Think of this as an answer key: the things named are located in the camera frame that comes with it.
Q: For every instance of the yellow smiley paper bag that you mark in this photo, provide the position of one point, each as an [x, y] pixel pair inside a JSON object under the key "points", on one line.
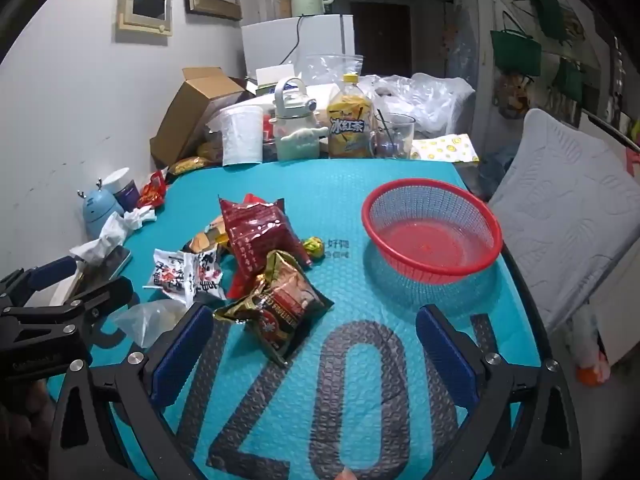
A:
{"points": [[445, 147]]}

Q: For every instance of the white fridge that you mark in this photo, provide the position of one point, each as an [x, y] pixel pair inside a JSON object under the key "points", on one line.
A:
{"points": [[320, 35]]}

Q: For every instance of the dark wooden door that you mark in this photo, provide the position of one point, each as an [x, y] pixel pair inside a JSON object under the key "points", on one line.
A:
{"points": [[380, 35]]}

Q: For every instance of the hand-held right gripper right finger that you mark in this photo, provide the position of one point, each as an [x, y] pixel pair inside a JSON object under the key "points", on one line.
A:
{"points": [[445, 355]]}

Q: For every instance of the open cardboard box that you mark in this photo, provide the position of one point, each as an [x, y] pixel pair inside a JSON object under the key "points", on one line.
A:
{"points": [[185, 120]]}

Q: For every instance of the clear glass mug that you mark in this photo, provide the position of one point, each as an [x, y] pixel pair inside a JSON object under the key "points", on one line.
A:
{"points": [[400, 135]]}

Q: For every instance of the pile of clear plastic bags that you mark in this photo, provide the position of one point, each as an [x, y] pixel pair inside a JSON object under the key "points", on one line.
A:
{"points": [[430, 97]]}

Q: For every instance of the white bottle with plush cover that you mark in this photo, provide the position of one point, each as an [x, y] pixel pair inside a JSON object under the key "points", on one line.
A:
{"points": [[295, 110]]}

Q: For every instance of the yellow iced tea bottle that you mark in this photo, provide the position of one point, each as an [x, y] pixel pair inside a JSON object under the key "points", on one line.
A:
{"points": [[347, 125]]}

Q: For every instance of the crumpled white tissue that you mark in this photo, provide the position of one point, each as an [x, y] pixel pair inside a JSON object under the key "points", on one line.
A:
{"points": [[107, 232]]}

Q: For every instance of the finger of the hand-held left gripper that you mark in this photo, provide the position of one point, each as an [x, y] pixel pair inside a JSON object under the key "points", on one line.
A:
{"points": [[100, 297], [52, 270]]}

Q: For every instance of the brown gold snack packet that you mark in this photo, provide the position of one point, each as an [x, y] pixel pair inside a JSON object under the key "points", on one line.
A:
{"points": [[285, 305]]}

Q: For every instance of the clear plastic bag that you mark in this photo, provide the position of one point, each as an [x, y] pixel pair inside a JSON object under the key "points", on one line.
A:
{"points": [[145, 317]]}

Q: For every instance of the wall intercom panel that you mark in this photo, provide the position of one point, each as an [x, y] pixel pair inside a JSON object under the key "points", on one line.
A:
{"points": [[147, 5]]}

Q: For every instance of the brown patterned bag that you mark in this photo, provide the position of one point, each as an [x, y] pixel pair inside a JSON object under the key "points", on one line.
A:
{"points": [[512, 92]]}

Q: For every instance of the green yellow lollipop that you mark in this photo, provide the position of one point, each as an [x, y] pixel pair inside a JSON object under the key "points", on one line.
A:
{"points": [[315, 247]]}

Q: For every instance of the smartphone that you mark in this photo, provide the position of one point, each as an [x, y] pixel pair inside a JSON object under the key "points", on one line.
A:
{"points": [[107, 264]]}

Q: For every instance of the white paper roll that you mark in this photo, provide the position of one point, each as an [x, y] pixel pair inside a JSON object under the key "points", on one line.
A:
{"points": [[242, 135]]}

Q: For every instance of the small red candy packet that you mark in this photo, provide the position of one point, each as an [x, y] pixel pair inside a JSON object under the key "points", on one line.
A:
{"points": [[152, 190]]}

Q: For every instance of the yellow snack packet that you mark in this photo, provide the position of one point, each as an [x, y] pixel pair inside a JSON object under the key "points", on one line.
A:
{"points": [[190, 165]]}

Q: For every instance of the white box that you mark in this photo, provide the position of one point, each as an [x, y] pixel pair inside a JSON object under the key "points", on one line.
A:
{"points": [[275, 75]]}

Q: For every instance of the red plastic mesh basket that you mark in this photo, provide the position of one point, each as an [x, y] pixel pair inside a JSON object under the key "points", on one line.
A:
{"points": [[430, 245]]}

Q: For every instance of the orange white plush toy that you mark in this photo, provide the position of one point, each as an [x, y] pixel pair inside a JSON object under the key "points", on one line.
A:
{"points": [[590, 360]]}

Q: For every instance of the grey leaf-pattern chair cushion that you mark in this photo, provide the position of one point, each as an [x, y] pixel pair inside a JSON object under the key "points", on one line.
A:
{"points": [[560, 210]]}

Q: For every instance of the blue antlered humidifier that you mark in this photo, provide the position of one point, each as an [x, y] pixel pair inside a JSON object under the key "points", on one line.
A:
{"points": [[97, 210]]}

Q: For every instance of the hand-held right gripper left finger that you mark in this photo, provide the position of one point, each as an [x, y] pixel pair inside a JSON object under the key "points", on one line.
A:
{"points": [[182, 355]]}

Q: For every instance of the dark red snack packet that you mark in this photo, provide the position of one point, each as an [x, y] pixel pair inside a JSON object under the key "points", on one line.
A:
{"points": [[255, 230]]}

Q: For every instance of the clear zip bag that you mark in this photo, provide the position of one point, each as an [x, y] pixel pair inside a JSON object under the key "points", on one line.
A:
{"points": [[325, 67]]}

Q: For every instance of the large green tote bag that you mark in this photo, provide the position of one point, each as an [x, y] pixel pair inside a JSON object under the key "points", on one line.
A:
{"points": [[515, 52]]}

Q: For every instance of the purple jar with white lid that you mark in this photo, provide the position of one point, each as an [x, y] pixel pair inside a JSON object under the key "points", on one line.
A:
{"points": [[125, 192]]}

